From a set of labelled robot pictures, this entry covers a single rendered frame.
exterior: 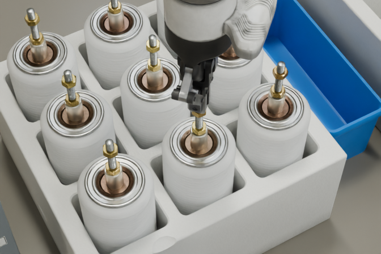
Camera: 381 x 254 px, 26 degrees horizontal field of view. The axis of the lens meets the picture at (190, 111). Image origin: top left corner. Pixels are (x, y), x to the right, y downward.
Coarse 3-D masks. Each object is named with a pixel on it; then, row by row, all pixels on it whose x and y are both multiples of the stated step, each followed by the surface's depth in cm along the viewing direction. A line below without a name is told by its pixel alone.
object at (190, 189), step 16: (224, 128) 107; (176, 160) 104; (224, 160) 104; (176, 176) 105; (192, 176) 104; (208, 176) 104; (224, 176) 106; (176, 192) 109; (192, 192) 107; (208, 192) 107; (224, 192) 109; (192, 208) 110
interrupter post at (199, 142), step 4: (192, 132) 103; (192, 136) 103; (196, 136) 103; (200, 136) 103; (204, 136) 103; (192, 140) 104; (196, 140) 104; (200, 140) 103; (204, 140) 104; (192, 144) 105; (196, 144) 104; (200, 144) 104; (204, 144) 105; (196, 148) 105; (200, 148) 105; (204, 148) 105
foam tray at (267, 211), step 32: (0, 64) 123; (0, 96) 119; (0, 128) 131; (32, 128) 116; (320, 128) 116; (32, 160) 113; (160, 160) 115; (320, 160) 113; (32, 192) 125; (64, 192) 110; (160, 192) 110; (256, 192) 110; (288, 192) 112; (320, 192) 118; (64, 224) 107; (160, 224) 113; (192, 224) 107; (224, 224) 109; (256, 224) 115; (288, 224) 121
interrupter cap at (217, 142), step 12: (192, 120) 108; (204, 120) 108; (180, 132) 107; (216, 132) 107; (180, 144) 106; (216, 144) 106; (180, 156) 104; (192, 156) 104; (204, 156) 104; (216, 156) 104
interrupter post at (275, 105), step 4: (268, 96) 107; (272, 96) 107; (284, 96) 107; (268, 100) 108; (272, 100) 107; (276, 100) 106; (280, 100) 106; (284, 100) 107; (268, 104) 108; (272, 104) 107; (276, 104) 107; (280, 104) 107; (268, 108) 109; (272, 108) 108; (276, 108) 108; (280, 108) 108; (272, 112) 109; (276, 112) 108; (280, 112) 109
